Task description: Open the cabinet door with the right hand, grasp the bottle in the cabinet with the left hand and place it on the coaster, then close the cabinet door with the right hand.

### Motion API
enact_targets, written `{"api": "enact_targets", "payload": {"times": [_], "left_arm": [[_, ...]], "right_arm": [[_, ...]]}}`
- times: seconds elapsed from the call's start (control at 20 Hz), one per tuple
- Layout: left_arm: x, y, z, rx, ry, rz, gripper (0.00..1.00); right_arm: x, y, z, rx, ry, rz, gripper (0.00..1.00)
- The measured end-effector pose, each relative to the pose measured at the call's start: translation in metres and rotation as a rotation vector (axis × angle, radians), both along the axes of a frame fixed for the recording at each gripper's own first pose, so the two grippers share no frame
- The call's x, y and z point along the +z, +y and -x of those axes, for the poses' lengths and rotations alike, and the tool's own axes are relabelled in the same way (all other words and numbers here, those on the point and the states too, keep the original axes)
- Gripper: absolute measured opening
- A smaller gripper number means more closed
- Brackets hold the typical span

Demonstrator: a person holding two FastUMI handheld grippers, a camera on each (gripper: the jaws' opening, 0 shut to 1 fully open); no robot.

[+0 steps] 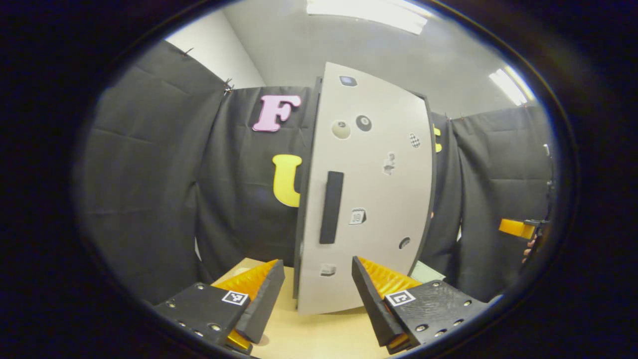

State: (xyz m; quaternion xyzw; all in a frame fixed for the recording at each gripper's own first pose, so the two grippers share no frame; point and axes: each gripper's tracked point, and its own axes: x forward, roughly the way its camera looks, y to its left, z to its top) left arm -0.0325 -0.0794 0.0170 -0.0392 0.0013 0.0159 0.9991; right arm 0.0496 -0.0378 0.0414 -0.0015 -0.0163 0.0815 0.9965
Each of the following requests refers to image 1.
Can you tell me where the beige cabinet door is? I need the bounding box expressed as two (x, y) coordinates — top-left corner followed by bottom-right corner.
(297, 62), (434, 316)

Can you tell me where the grey cabinet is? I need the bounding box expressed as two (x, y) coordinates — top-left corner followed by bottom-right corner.
(293, 62), (438, 316)

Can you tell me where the narrow ceiling light panel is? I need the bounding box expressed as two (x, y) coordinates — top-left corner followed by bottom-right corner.
(488, 67), (529, 106)

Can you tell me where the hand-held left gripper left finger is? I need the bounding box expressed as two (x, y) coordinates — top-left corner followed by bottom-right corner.
(154, 259), (286, 356)

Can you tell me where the black door handle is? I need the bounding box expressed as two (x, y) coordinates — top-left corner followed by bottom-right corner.
(319, 171), (344, 245)

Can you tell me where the green book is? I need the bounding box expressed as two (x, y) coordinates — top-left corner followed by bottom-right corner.
(410, 260), (447, 284)

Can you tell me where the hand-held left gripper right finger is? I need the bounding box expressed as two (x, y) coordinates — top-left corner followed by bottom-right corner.
(351, 256), (489, 356)

